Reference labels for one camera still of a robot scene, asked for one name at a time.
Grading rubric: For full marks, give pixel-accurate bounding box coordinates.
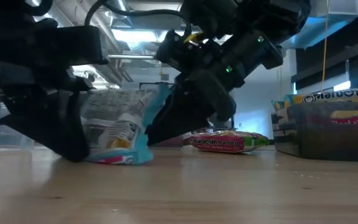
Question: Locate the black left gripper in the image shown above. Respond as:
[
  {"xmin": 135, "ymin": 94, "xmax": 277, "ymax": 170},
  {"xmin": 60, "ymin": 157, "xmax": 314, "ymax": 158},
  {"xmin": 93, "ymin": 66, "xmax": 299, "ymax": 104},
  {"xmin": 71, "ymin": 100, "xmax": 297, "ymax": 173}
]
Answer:
[{"xmin": 0, "ymin": 25, "xmax": 109, "ymax": 162}]

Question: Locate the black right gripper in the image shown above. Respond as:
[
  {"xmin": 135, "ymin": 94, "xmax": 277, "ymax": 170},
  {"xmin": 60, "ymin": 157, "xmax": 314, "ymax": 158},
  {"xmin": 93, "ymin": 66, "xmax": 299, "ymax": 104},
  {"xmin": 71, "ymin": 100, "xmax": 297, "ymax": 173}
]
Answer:
[{"xmin": 145, "ymin": 70, "xmax": 237, "ymax": 147}]

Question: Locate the pink green noodle packet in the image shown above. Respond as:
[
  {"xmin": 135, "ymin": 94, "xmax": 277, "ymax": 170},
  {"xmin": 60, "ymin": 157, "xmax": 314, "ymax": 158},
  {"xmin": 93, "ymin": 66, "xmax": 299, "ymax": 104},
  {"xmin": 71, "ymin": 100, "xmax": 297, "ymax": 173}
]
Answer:
[{"xmin": 183, "ymin": 129, "xmax": 270, "ymax": 154}]

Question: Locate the long ceiling light tube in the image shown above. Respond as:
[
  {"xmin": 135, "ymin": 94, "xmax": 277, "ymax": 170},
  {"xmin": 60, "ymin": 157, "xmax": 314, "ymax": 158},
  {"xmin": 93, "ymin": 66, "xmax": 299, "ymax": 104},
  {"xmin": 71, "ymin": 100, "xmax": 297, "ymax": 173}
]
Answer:
[{"xmin": 108, "ymin": 54, "xmax": 157, "ymax": 60}]

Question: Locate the bright ceiling light panel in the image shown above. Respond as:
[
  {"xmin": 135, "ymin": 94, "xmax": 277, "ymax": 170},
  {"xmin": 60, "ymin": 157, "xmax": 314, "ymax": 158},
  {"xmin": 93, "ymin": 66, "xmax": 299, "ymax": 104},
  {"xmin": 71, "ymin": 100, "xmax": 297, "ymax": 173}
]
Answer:
[{"xmin": 112, "ymin": 28, "xmax": 167, "ymax": 43}]

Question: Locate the dark grey plastic bin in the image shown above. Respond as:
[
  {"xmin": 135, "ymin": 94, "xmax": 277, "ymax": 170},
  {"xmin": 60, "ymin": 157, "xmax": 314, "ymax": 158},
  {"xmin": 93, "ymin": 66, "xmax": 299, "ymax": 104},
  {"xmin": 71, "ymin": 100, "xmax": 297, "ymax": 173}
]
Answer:
[{"xmin": 273, "ymin": 101, "xmax": 358, "ymax": 163}]

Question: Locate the white ceiling box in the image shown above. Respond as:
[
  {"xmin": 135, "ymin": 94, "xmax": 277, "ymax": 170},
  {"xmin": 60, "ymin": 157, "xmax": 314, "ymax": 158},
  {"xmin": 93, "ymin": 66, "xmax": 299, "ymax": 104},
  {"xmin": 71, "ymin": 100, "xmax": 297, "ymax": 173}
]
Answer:
[{"xmin": 328, "ymin": 0, "xmax": 358, "ymax": 17}]

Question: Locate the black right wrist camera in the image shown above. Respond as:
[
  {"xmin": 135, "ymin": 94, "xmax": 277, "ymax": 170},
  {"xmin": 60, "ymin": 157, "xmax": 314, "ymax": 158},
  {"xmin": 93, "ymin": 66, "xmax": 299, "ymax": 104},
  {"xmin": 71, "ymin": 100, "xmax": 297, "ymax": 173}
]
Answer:
[{"xmin": 156, "ymin": 29, "xmax": 205, "ymax": 71}]

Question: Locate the black camera cable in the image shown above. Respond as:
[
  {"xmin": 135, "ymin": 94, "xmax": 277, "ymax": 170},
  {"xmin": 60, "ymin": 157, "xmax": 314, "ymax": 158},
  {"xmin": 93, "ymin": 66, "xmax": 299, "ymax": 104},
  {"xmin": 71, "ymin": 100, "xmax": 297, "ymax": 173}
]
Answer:
[{"xmin": 84, "ymin": 0, "xmax": 194, "ymax": 37}]

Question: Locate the silver ceiling duct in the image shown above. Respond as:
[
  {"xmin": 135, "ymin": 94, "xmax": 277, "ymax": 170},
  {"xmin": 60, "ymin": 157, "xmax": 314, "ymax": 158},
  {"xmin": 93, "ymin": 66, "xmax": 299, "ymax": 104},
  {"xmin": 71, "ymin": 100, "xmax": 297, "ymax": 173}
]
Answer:
[{"xmin": 98, "ymin": 0, "xmax": 130, "ymax": 30}]

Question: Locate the yellow hanging cable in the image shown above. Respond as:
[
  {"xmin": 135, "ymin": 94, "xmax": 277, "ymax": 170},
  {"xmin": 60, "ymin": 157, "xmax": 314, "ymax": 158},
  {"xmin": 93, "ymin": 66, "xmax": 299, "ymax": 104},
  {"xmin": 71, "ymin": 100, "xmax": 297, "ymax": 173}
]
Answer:
[{"xmin": 321, "ymin": 0, "xmax": 331, "ymax": 93}]

